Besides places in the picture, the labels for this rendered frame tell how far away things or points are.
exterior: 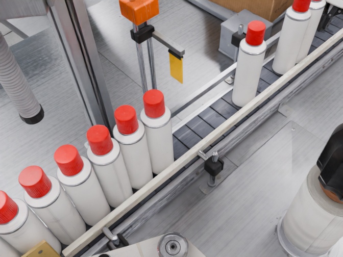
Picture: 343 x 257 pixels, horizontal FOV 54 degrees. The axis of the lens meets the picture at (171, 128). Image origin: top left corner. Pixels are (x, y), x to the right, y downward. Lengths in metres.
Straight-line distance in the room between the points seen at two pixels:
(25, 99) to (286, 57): 0.57
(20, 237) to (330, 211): 0.41
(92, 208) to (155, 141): 0.15
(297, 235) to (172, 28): 0.73
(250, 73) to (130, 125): 0.30
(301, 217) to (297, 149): 0.24
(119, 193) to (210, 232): 0.18
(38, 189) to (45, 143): 0.37
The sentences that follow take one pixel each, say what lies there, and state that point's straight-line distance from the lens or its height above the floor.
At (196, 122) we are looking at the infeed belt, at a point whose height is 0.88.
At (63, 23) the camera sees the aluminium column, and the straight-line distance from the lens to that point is 0.53.
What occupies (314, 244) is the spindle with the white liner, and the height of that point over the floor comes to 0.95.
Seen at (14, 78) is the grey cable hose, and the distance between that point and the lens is 0.49.
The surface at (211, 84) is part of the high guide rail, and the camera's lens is 0.72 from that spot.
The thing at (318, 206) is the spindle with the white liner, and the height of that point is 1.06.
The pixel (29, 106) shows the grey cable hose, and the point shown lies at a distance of 0.53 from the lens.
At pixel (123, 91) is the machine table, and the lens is 0.90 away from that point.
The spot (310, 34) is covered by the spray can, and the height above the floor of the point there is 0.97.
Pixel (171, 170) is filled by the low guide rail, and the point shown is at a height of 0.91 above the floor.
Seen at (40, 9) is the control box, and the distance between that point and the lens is 0.35.
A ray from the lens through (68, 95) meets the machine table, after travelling 0.93.
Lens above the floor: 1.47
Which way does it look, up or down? 53 degrees down
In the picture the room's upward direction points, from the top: 4 degrees counter-clockwise
